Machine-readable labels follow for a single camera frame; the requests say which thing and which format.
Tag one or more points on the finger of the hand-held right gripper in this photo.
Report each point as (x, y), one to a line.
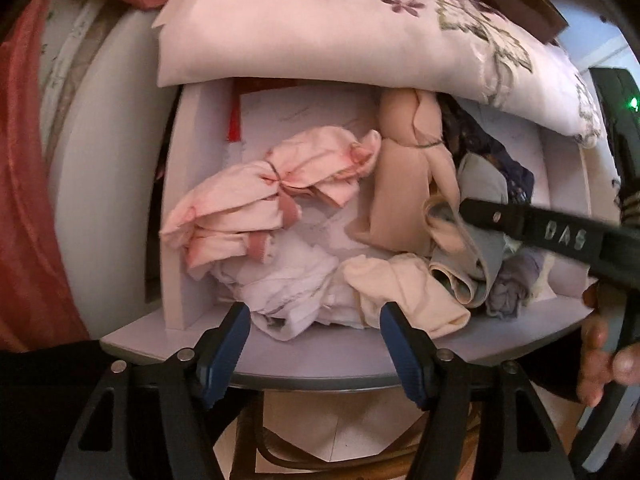
(492, 217)

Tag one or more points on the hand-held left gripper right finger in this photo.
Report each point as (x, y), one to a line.
(405, 355)

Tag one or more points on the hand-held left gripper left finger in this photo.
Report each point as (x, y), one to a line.
(225, 355)

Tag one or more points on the grey cloth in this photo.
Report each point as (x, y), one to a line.
(480, 180)

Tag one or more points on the dark navy patterned cloth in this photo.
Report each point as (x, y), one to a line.
(500, 160)

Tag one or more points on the cream sock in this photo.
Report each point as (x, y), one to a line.
(400, 285)

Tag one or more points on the beige stockings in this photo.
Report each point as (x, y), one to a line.
(400, 185)

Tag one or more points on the pink socks bundle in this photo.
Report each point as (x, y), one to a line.
(240, 195)

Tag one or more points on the dark storage box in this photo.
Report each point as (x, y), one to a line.
(525, 5)

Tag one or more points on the person's right hand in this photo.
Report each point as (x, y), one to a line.
(595, 360)

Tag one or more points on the lavender cloth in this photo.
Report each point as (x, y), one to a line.
(510, 285)

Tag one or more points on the white floral embroidered pillow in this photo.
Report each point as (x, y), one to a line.
(325, 25)

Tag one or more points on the red curtain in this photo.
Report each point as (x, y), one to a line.
(25, 185)

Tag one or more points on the white floral bedsheet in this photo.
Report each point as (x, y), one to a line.
(65, 60)

